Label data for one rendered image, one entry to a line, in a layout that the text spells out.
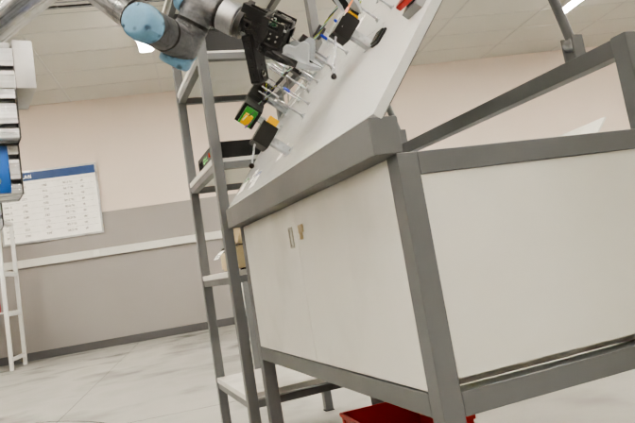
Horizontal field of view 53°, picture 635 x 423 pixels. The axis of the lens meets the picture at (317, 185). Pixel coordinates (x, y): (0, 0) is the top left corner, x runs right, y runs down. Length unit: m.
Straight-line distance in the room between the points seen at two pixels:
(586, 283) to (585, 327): 0.08
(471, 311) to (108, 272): 7.91
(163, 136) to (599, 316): 8.06
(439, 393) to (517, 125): 9.22
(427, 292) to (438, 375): 0.13
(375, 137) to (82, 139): 8.16
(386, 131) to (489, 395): 0.47
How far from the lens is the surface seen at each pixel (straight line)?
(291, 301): 1.73
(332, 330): 1.47
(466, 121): 1.88
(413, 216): 1.06
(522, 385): 1.17
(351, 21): 1.45
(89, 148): 9.06
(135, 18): 1.36
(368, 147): 1.07
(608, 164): 1.33
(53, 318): 8.96
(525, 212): 1.19
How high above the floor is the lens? 0.64
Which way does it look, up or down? 7 degrees up
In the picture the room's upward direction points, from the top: 9 degrees counter-clockwise
